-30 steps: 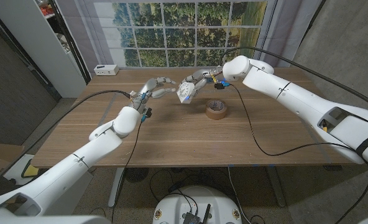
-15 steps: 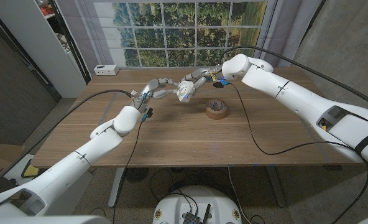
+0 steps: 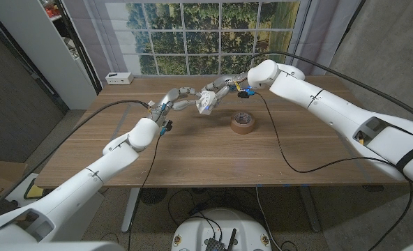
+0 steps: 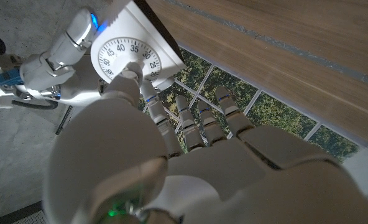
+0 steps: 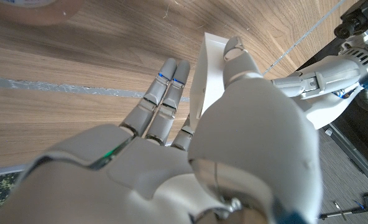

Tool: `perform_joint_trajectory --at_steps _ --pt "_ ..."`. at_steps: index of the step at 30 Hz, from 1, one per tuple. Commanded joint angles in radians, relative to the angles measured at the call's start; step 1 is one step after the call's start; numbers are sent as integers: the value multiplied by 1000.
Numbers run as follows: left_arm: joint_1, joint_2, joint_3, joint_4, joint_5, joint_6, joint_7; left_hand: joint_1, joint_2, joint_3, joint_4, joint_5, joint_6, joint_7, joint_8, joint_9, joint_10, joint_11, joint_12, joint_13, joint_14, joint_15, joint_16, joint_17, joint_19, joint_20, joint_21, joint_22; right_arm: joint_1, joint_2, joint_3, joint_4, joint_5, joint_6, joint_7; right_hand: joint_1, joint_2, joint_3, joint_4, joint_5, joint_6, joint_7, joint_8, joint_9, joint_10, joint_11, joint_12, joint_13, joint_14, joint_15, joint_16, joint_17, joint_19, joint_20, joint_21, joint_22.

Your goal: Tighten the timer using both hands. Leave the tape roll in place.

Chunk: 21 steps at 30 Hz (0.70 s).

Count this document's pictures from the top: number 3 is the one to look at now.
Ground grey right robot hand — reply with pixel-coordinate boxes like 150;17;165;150
202;72;249;109

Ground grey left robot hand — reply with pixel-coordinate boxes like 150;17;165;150
148;86;203;130

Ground white kitchen timer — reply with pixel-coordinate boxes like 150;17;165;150
195;90;218;115

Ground brown tape roll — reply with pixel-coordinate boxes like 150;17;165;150
230;111;256;135

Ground white power strip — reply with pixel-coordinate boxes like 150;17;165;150
105;72;135;86

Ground printed window backdrop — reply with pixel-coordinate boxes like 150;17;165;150
61;0;363;77

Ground round black floor fan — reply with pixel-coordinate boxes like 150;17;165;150
139;188;168;206

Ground black backdrop stand pole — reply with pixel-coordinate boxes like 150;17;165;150
54;0;103;95

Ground white table leg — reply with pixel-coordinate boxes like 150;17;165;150
121;188;141;234

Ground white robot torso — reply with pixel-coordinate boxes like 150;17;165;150
170;208;273;251

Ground white cabinet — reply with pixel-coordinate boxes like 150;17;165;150
0;0;99;111

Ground red shelf items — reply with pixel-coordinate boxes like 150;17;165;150
40;0;63;18

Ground grey table leg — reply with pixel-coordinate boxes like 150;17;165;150
299;186;322;233

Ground black module with antenna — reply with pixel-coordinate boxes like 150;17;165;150
205;228;237;251

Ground yellow floor pad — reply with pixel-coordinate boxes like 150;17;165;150
27;183;44;199

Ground cardboard box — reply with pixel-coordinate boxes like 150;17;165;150
0;160;29;196

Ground thin black left wrist cable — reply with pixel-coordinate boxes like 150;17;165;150
127;134;164;251

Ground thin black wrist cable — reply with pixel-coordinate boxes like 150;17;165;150
255;92;413;251
127;134;164;251

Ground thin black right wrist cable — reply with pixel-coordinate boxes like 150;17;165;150
255;92;413;251

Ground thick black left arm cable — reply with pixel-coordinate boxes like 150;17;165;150
0;100;151;217

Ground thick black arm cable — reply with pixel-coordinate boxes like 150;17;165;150
0;100;151;217
243;51;413;126

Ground black floor cable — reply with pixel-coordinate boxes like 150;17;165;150
167;189;225;241

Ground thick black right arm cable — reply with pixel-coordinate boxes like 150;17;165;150
243;51;413;126

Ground grey floor cable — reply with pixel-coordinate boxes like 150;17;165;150
255;186;274;247

